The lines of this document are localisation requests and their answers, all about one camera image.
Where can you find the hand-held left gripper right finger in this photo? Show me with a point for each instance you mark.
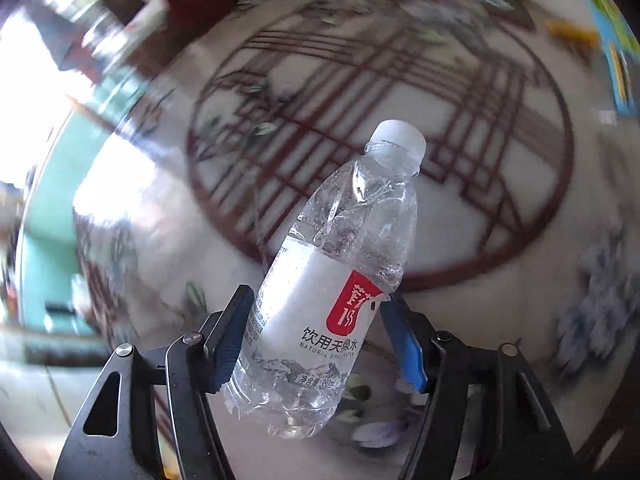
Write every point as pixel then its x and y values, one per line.
pixel 407 355

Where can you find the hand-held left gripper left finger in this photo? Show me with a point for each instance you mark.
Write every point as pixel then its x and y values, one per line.
pixel 227 355

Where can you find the clear plastic water bottle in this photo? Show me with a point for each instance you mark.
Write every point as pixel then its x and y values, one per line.
pixel 320 300

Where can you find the teal kitchen cabinets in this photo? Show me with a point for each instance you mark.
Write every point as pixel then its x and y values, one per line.
pixel 45 240

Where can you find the blue green printed packet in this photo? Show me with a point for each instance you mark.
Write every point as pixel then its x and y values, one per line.
pixel 617 60

